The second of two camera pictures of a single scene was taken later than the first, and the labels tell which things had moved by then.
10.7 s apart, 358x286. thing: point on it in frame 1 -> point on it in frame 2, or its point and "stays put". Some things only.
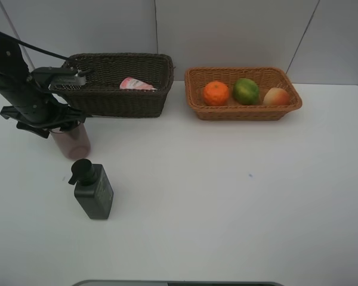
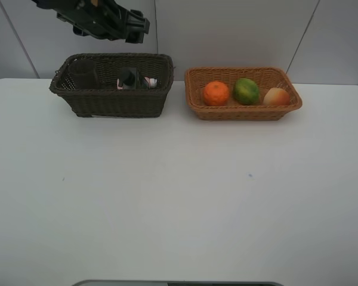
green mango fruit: (246, 92) stays put
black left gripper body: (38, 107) -> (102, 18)
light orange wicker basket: (196, 79) stays put
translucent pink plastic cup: (74, 143) -> (82, 73)
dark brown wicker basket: (101, 96) stays put
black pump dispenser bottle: (92, 189) -> (128, 77)
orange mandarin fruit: (216, 93) stays put
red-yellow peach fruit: (276, 96) stays put
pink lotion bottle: (132, 83) -> (152, 83)
